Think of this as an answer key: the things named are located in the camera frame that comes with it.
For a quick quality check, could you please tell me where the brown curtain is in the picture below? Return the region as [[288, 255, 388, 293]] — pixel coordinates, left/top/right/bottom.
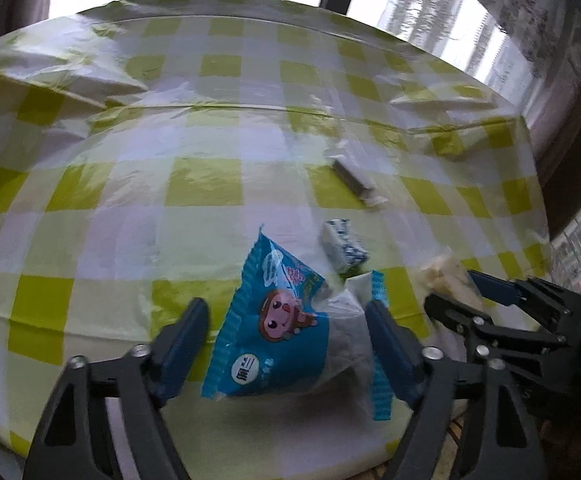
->
[[523, 25, 581, 233]]

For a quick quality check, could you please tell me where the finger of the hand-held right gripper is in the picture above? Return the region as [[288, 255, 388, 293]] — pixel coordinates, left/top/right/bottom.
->
[[467, 269, 581, 333], [423, 292, 571, 391]]

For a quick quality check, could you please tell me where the pale yellow snack packet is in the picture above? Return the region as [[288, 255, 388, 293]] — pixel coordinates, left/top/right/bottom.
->
[[413, 255, 483, 311]]

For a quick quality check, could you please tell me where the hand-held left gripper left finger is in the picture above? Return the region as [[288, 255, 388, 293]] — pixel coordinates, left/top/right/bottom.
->
[[23, 297, 211, 480]]

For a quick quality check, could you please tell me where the grey white candy bar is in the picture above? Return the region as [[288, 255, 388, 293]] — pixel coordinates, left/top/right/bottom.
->
[[326, 147, 388, 209]]

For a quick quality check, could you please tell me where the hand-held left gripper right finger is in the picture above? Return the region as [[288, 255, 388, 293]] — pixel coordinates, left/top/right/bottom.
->
[[364, 300, 541, 480]]

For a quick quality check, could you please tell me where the floral curtain valance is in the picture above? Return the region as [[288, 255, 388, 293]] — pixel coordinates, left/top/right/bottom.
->
[[435, 0, 581, 78]]

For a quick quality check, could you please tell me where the small blue white candy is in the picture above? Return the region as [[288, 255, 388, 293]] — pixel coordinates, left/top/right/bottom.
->
[[319, 219, 371, 276]]

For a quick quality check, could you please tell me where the white lace curtain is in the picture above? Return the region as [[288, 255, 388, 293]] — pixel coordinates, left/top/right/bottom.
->
[[377, 0, 536, 106]]

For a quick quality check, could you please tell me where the blue cartoon snack packet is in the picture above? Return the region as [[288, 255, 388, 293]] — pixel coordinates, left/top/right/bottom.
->
[[200, 225, 395, 421]]

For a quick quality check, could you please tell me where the yellow checked tablecloth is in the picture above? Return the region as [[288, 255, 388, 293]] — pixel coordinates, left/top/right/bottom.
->
[[0, 0, 553, 463]]

